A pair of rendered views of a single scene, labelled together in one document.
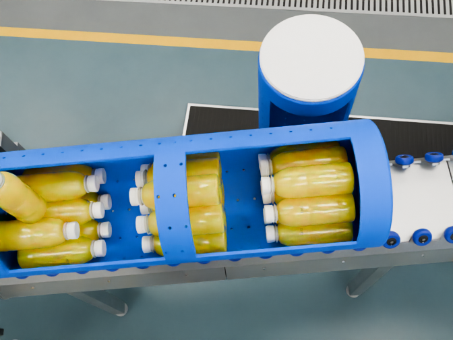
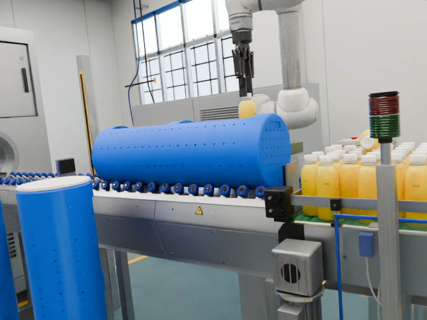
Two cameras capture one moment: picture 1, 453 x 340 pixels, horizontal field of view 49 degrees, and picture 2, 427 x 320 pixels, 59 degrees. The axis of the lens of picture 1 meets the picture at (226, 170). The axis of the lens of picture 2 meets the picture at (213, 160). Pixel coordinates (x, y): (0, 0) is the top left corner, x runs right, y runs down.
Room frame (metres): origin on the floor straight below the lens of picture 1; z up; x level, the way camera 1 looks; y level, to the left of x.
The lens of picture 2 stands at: (1.75, 1.03, 1.24)
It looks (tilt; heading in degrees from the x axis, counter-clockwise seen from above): 7 degrees down; 210
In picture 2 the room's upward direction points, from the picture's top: 5 degrees counter-clockwise
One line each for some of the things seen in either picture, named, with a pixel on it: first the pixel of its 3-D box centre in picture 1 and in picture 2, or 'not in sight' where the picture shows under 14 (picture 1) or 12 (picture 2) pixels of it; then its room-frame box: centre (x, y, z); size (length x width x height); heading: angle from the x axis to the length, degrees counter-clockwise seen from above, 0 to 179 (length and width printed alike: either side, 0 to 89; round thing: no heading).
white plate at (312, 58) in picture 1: (311, 56); (54, 183); (0.76, -0.27, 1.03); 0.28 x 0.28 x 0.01
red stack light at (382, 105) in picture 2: not in sight; (384, 105); (0.83, 0.95, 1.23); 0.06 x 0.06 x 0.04
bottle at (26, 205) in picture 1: (14, 195); (248, 120); (0.42, 0.44, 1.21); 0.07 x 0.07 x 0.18
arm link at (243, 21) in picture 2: not in sight; (241, 25); (0.42, 0.44, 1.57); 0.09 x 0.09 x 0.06
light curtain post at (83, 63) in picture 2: not in sight; (98, 186); (-0.01, -0.86, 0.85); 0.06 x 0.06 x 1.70; 85
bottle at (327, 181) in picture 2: not in sight; (327, 190); (0.61, 0.77, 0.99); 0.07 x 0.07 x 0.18
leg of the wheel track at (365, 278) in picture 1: (367, 276); (125, 293); (0.28, -0.44, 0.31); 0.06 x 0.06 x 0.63; 85
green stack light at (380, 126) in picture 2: not in sight; (384, 126); (0.83, 0.95, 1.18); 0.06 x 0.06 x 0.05
